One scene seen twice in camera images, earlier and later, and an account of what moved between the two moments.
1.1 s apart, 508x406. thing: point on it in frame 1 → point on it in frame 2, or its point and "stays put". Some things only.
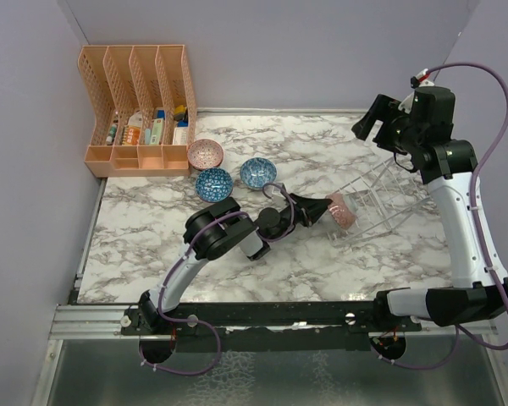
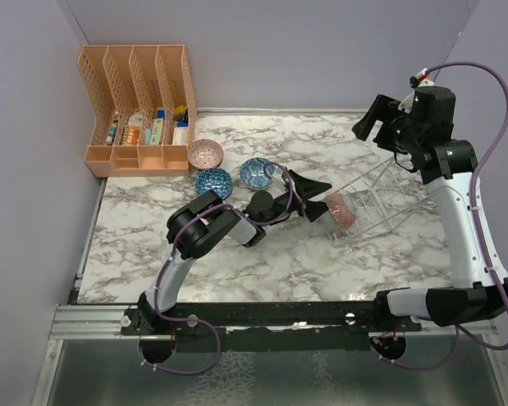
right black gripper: x=383 y=108 stays put
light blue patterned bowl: x=256 y=172 stays put
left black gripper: x=308 y=211 → x=307 y=189
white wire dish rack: x=383 y=197 stays put
